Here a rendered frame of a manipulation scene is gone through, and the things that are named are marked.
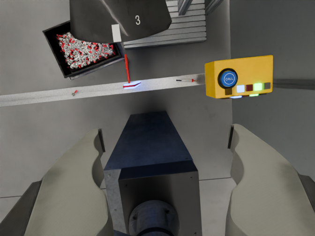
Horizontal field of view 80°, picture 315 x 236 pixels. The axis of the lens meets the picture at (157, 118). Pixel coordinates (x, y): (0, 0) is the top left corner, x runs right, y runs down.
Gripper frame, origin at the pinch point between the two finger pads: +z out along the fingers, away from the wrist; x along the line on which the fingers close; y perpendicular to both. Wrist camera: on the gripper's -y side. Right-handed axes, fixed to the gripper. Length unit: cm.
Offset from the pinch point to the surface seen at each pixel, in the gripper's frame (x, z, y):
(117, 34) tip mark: -8.8, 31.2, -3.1
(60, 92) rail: -38, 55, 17
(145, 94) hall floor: -15, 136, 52
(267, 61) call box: 27.9, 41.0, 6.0
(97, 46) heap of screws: -23, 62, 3
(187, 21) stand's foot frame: 19, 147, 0
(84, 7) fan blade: -15.2, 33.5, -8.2
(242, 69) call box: 21.0, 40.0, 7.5
